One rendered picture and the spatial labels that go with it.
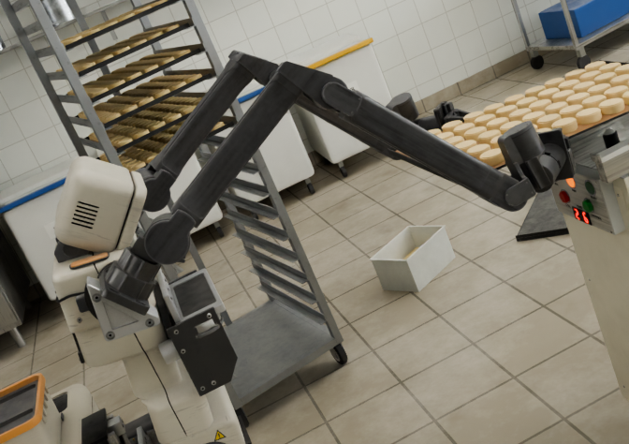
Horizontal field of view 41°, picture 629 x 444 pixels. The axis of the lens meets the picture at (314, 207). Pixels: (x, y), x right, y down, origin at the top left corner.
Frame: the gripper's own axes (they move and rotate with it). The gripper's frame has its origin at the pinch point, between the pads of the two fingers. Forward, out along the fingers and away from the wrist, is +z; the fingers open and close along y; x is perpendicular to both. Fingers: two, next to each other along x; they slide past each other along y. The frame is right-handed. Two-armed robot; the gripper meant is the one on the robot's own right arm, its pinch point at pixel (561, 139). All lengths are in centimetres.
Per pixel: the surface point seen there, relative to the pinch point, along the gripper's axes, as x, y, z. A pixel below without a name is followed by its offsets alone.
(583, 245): 11, -39, 30
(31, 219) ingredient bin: 356, -39, 142
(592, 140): 3.8, -13.9, 34.9
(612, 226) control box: -2.0, -26.1, 11.6
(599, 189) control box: -1.4, -17.0, 11.5
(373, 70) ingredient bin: 197, -37, 302
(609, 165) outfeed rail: -5.4, -10.9, 9.3
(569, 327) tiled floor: 42, -97, 86
